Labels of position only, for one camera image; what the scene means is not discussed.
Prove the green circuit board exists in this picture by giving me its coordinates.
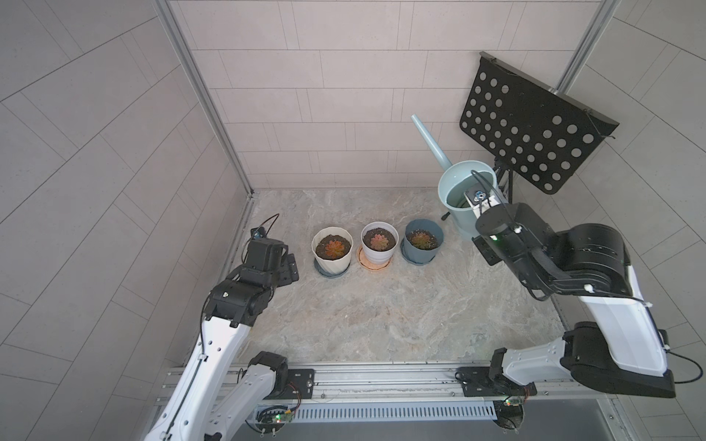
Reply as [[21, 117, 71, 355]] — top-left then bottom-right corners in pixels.
[[493, 397, 525, 432], [254, 405, 295, 435]]

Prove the cream ribbed plant pot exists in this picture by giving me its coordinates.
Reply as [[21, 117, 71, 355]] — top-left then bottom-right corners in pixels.
[[311, 227, 353, 277]]

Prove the green red succulent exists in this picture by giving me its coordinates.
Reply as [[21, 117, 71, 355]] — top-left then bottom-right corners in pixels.
[[407, 230, 438, 250]]

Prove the right green circuit board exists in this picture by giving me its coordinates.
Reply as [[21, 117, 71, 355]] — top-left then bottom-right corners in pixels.
[[493, 397, 525, 432]]

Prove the aluminium mounting rail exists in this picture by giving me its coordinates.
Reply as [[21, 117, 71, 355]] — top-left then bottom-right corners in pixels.
[[156, 360, 616, 406]]

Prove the grey blue pot saucer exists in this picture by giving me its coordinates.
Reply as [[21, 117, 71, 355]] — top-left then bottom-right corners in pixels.
[[313, 258, 352, 279]]

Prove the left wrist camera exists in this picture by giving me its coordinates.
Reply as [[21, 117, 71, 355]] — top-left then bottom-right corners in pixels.
[[250, 225, 268, 240]]

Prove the pink succulent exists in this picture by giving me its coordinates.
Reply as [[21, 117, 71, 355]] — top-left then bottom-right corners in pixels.
[[369, 233, 393, 252]]

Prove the white ventilation grille strip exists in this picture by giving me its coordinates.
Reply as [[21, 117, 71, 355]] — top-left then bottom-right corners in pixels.
[[293, 402, 498, 424]]

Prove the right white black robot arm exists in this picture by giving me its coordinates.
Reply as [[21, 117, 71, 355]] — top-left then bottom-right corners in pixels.
[[474, 203, 676, 399]]

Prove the orange red succulent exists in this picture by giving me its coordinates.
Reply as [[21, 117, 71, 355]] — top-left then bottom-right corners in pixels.
[[316, 235, 350, 261]]

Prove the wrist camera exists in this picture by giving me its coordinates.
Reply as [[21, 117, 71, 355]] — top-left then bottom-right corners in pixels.
[[463, 187, 496, 216], [250, 225, 268, 240]]

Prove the terracotta pot saucer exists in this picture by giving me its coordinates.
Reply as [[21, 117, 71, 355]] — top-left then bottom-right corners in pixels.
[[357, 245, 392, 272]]

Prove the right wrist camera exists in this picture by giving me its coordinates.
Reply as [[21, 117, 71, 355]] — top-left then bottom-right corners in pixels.
[[463, 187, 496, 216]]

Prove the left green circuit board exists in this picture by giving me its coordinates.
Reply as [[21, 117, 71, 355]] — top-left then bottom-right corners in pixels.
[[254, 405, 295, 435]]

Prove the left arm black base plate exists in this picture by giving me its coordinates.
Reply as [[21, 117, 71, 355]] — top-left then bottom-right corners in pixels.
[[265, 369, 315, 401]]

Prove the black perforated music stand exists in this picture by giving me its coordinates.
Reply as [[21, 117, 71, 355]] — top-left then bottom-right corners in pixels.
[[459, 51, 620, 195]]

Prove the light blue watering can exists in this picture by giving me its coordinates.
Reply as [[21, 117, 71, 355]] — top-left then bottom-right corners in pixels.
[[411, 115, 507, 241]]

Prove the blue ribbed plant pot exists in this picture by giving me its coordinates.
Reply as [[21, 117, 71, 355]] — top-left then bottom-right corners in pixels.
[[402, 219, 444, 266]]

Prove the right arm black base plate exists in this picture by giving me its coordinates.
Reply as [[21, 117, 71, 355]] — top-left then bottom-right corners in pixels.
[[454, 366, 537, 399]]

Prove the white round plant pot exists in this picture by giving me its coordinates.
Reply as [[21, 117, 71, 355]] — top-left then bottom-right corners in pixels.
[[361, 222, 400, 266]]

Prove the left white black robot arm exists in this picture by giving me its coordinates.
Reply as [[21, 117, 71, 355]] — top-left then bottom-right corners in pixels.
[[146, 237, 299, 440]]

